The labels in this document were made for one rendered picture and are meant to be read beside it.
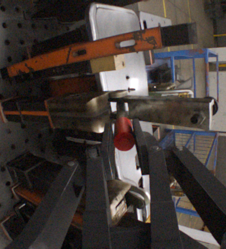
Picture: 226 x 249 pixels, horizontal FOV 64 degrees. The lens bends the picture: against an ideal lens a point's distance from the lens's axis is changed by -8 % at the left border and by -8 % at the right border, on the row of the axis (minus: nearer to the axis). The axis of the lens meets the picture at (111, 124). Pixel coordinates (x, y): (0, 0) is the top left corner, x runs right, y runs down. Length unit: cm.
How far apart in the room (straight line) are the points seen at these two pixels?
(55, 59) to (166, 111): 23
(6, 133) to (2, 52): 23
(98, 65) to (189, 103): 17
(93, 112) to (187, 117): 14
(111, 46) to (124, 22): 21
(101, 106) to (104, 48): 9
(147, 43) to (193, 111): 11
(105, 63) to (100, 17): 13
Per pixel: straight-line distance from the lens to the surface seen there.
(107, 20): 45
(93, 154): 16
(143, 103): 29
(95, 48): 32
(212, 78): 829
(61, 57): 38
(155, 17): 71
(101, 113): 32
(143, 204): 39
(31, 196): 57
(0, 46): 62
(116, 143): 20
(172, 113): 27
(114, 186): 39
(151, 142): 18
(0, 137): 60
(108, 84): 42
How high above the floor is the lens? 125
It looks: 35 degrees down
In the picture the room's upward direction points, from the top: 94 degrees clockwise
